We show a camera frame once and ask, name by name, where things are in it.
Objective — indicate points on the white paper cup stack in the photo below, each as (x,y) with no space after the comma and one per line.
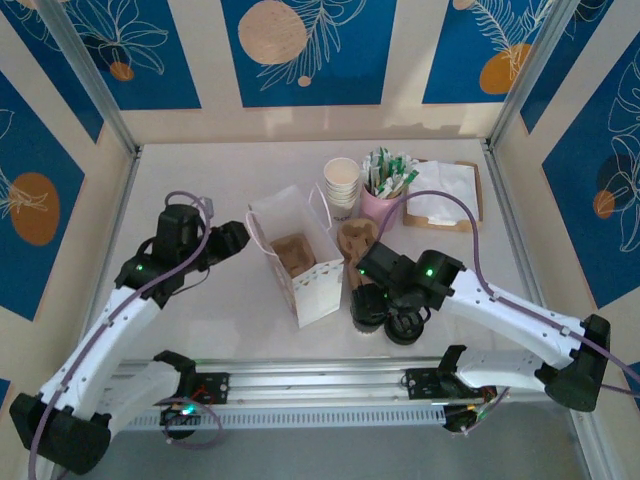
(341,172)

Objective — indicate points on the aluminium side rail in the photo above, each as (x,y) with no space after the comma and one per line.
(120,210)
(515,230)

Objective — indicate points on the black controller box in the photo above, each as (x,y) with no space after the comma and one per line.
(177,420)
(457,420)

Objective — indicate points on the aluminium frame post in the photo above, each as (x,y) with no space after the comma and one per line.
(90,75)
(530,70)

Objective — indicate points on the pink holder cup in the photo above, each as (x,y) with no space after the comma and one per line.
(375,210)

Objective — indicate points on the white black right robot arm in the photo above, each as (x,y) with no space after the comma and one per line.
(520,315)

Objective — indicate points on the brown cardboard cup carrier stack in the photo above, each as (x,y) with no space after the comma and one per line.
(357,237)

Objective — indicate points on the wooden napkin tray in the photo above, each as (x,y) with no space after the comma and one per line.
(412,220)

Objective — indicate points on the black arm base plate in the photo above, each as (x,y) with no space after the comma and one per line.
(420,385)
(215,387)

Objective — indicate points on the white patterned paper gift bag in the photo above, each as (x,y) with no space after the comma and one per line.
(320,300)

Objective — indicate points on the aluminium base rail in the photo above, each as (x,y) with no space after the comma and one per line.
(310,380)

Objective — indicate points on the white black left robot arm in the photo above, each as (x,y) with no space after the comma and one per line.
(90,350)

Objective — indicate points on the green white stick packet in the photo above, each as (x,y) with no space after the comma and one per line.
(380,157)
(411,179)
(398,167)
(369,167)

